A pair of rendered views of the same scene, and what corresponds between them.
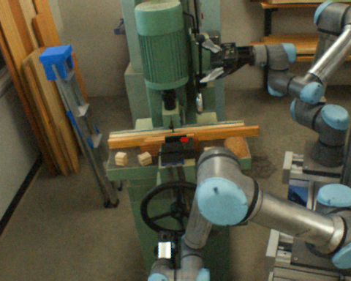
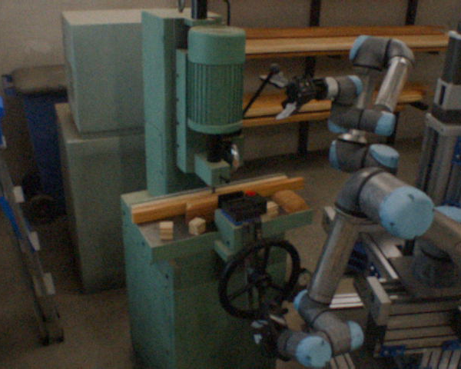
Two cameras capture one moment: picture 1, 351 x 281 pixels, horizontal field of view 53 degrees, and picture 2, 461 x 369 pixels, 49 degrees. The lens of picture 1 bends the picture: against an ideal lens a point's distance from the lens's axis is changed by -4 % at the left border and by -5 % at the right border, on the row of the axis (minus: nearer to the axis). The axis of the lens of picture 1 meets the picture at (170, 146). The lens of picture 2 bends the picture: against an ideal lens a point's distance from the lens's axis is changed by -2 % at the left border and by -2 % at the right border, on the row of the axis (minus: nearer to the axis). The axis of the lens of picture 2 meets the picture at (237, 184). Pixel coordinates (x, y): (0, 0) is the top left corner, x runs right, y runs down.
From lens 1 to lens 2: 0.80 m
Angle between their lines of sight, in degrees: 30
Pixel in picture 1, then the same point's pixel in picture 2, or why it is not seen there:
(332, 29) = (373, 64)
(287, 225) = (450, 234)
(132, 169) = (185, 241)
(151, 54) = (215, 88)
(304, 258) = (426, 292)
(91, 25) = not seen: outside the picture
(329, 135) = not seen: hidden behind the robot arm
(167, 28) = (237, 57)
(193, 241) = (327, 293)
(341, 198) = (458, 215)
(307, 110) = (353, 154)
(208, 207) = (403, 217)
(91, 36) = not seen: outside the picture
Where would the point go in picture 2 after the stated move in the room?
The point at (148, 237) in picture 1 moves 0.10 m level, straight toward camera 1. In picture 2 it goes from (187, 343) to (204, 359)
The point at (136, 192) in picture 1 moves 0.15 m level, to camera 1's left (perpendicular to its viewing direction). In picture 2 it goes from (184, 274) to (140, 288)
